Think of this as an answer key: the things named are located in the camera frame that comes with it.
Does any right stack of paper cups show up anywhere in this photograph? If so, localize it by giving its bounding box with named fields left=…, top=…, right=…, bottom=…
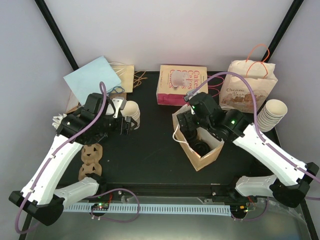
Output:
left=257, top=99, right=288, bottom=133

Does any cream bear paper bag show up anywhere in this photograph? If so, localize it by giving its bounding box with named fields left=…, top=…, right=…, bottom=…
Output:
left=219, top=55, right=278, bottom=114

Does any black frame post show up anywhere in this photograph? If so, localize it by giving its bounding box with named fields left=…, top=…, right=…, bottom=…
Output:
left=261, top=0, right=304, bottom=63
left=34, top=0, right=79, bottom=71

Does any black front rail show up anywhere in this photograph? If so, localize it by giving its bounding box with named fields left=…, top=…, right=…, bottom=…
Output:
left=106, top=183, right=241, bottom=201

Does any right black frame post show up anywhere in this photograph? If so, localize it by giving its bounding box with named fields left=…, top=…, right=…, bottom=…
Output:
left=261, top=0, right=304, bottom=63

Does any small circuit board left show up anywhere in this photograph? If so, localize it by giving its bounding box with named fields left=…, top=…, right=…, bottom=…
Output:
left=91, top=203, right=109, bottom=211

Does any left black frame post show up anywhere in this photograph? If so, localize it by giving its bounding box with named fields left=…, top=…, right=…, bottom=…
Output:
left=34, top=0, right=79, bottom=71

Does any left stack of paper cups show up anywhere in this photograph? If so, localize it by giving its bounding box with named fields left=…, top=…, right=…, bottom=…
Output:
left=121, top=100, right=141, bottom=126

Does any stack of paper cups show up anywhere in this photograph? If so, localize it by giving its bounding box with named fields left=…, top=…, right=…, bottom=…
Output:
left=121, top=100, right=141, bottom=126
left=257, top=99, right=288, bottom=133

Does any small circuit board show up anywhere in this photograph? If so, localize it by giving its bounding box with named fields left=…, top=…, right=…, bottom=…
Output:
left=91, top=203, right=109, bottom=211
left=230, top=203, right=257, bottom=214

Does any small circuit board right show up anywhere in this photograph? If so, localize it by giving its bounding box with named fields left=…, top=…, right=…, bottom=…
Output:
left=230, top=203, right=257, bottom=214

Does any pink cakes paper bag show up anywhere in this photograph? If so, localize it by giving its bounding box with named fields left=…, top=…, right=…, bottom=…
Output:
left=156, top=65, right=208, bottom=106

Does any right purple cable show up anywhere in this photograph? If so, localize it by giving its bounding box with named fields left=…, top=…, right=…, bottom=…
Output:
left=184, top=71, right=320, bottom=201

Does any brown flat paper bag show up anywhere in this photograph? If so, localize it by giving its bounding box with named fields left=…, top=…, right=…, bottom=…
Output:
left=109, top=70, right=148, bottom=101

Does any light blue paper bag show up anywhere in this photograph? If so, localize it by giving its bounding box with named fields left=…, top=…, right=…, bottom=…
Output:
left=63, top=56, right=121, bottom=105

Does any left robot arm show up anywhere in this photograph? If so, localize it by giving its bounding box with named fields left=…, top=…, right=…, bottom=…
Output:
left=9, top=93, right=138, bottom=226

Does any pulp carrier near front edge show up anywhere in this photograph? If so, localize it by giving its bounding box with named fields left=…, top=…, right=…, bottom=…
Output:
left=78, top=143, right=103, bottom=181

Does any kraft bag with white handles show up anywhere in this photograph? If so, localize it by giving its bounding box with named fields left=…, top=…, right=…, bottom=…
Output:
left=172, top=104, right=225, bottom=172

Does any front purple cable loop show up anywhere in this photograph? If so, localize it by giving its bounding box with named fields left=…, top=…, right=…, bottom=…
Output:
left=88, top=188, right=140, bottom=223

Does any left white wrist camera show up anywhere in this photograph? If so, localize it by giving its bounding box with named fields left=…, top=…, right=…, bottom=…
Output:
left=105, top=97, right=127, bottom=119

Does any light blue cable duct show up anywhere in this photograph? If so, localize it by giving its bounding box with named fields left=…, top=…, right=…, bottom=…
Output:
left=64, top=202, right=231, bottom=217

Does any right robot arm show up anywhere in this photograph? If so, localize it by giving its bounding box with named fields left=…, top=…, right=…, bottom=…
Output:
left=177, top=92, right=319, bottom=208

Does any yellow flat paper bag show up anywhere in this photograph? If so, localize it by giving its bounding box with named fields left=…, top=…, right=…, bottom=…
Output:
left=109, top=62, right=135, bottom=94

